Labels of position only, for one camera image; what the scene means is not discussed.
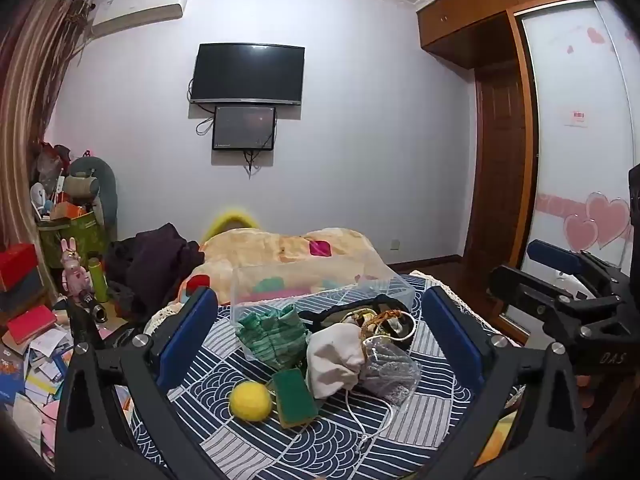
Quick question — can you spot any black camcorder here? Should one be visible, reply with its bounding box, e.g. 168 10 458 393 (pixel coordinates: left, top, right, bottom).
75 287 109 327

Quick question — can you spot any floral cream blanket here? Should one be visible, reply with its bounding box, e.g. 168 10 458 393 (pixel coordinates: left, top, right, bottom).
175 227 401 311

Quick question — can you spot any wooden wardrobe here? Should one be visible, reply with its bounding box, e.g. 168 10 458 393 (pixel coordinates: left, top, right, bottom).
416 0 608 346

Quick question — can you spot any white sliding door with hearts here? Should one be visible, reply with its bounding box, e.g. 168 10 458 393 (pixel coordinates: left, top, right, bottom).
517 0 640 306

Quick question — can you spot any white air conditioner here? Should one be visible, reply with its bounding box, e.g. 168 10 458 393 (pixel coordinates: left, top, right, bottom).
90 0 191 38

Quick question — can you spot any yellow plush toy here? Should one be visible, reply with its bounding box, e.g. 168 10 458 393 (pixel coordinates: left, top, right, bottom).
199 206 266 246

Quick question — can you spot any pink rabbit figure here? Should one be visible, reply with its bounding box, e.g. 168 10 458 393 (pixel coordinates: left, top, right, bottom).
60 237 88 301

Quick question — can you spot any green checked cloth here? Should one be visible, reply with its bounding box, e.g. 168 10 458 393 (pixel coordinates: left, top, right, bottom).
236 305 310 372

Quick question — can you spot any wall-mounted black television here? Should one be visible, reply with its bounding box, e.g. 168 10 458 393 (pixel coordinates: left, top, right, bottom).
189 43 306 107

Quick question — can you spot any dark clothing pile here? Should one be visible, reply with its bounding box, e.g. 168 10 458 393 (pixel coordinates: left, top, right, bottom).
104 222 206 320

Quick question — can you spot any black open pouch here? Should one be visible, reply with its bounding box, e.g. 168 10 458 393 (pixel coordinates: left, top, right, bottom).
299 294 415 353

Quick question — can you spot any yellow felt ball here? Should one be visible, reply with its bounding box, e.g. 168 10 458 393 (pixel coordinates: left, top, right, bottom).
229 381 274 425

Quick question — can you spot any green bottle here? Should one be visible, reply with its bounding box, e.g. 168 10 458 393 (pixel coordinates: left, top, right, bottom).
88 257 110 305

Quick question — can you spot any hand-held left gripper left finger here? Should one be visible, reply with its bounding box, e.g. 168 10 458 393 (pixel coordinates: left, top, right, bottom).
54 286 221 480

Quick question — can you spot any small black wall monitor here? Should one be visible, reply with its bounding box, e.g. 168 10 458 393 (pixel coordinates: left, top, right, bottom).
212 105 277 152

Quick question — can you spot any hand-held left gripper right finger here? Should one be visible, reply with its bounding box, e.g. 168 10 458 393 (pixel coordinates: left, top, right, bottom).
422 286 588 480

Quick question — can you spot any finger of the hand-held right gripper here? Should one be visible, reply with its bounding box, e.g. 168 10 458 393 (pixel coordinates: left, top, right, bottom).
529 239 627 281
489 264 621 322

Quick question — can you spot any green paper bag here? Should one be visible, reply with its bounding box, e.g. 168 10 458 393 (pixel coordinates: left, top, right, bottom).
37 210 108 273

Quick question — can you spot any red box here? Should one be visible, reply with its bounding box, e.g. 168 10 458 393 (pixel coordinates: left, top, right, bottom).
0 242 40 292

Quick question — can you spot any grey mesh pouch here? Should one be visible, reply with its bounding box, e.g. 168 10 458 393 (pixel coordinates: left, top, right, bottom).
358 335 423 407

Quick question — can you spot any pile of books and papers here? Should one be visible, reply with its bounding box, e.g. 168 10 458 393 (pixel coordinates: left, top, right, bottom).
0 305 136 471

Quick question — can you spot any clear plastic storage box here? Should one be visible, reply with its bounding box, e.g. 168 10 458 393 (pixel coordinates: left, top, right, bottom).
231 259 417 361

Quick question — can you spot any green and yellow sponge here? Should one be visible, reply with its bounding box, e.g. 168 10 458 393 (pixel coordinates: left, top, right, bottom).
272 367 321 430

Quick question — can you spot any red book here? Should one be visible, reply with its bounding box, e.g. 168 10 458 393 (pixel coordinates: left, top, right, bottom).
6 304 58 345

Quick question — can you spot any white drawstring pouch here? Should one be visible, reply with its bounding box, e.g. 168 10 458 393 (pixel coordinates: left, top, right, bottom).
306 323 371 400

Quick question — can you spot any striped brown curtain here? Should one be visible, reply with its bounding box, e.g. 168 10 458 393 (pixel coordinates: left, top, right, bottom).
0 0 96 281

